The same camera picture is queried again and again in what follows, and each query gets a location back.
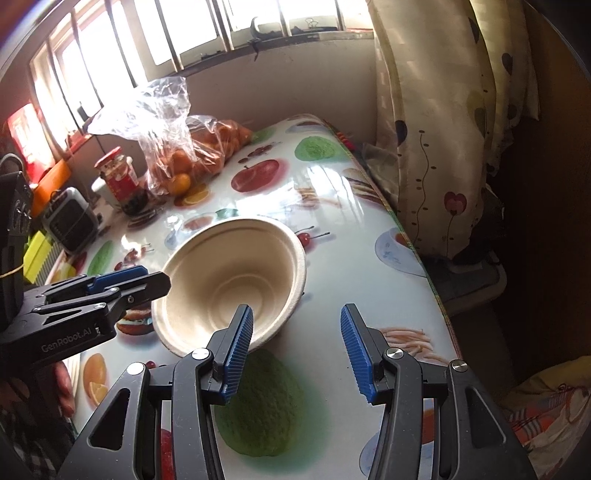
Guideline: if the left hand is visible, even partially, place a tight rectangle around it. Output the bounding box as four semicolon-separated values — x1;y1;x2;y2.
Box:
1;361;75;418

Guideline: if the red gift bag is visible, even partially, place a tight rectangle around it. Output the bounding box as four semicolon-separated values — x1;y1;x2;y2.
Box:
8;103;55;178

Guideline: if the plastic bag of oranges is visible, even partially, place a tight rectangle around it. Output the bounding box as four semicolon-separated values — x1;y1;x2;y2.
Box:
88;77;252;197

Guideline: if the beige paper bowl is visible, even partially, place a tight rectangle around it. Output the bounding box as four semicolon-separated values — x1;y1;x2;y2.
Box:
151;217;307;357

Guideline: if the red label sauce jar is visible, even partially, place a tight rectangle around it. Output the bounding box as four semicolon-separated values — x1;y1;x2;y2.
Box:
94;146;148;216

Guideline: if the grey portable heater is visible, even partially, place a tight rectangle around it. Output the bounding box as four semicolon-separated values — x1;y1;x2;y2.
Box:
41;187;98;255

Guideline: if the floral fabric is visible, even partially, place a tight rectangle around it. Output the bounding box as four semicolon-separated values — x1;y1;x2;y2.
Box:
500;356;590;479

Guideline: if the checkered left sleeve forearm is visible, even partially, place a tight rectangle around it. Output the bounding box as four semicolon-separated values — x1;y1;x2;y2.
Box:
1;405;76;479

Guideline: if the white paper cup container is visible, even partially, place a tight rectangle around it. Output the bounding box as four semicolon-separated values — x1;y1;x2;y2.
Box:
91;177;117;208

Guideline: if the cream patterned curtain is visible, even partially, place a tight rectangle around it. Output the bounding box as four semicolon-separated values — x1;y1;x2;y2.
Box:
367;1;539;258

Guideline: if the orange box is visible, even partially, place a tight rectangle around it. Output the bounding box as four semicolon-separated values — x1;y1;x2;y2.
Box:
31;159;71;219

